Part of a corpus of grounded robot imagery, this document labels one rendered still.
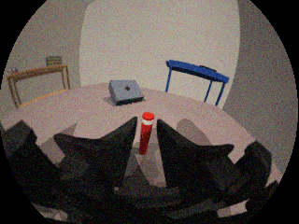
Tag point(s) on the light grey panel with hole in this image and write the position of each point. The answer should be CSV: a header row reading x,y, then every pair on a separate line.
x,y
124,92

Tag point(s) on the red peg with white band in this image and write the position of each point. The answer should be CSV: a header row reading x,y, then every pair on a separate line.
x,y
146,126

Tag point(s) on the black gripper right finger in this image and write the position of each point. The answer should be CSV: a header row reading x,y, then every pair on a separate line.
x,y
181,157

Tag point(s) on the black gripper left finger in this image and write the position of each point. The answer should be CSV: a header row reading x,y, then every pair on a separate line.
x,y
110,153

